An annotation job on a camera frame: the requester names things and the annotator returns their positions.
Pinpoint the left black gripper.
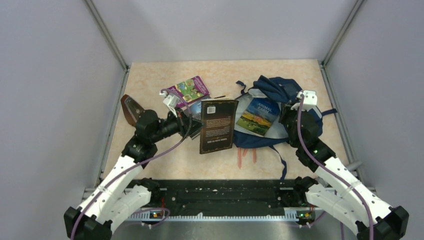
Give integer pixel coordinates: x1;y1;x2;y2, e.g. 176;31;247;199
151;106;206;143

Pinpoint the dark brown back-cover book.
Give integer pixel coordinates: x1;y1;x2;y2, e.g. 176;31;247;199
199;98;239;155

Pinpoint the navy blue backpack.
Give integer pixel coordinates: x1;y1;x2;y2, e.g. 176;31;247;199
231;74;339;180

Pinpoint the blue yellow landscape book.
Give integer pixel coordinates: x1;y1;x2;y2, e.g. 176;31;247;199
235;97;280;137

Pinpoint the dark blue book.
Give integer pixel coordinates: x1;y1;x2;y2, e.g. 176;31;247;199
189;100;202;120

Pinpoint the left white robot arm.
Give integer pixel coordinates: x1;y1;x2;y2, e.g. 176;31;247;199
64;108;203;240

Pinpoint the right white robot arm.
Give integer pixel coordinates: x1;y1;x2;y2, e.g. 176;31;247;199
279;103;410;240

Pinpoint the purple picture book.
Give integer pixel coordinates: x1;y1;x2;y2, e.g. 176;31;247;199
168;75;210;105

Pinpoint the orange pen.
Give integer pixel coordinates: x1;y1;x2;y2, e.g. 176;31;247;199
237;147;248;169
252;148;257;164

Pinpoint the brown wedge stand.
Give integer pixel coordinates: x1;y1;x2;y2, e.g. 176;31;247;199
120;94;145;127

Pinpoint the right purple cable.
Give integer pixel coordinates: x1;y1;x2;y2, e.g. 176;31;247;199
296;94;375;240

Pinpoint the purple cable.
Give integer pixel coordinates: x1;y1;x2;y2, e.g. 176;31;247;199
296;94;375;240
70;88;194;240

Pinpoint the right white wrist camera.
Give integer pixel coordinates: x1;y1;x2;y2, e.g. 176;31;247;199
290;90;318;111

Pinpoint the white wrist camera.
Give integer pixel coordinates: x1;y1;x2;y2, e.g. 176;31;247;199
290;90;318;111
159;89;181;117

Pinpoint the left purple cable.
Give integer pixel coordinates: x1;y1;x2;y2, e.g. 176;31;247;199
70;88;194;240

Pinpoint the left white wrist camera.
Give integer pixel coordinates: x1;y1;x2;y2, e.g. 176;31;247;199
159;89;181;117

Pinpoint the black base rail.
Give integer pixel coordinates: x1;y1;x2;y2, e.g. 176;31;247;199
125;178;312;220

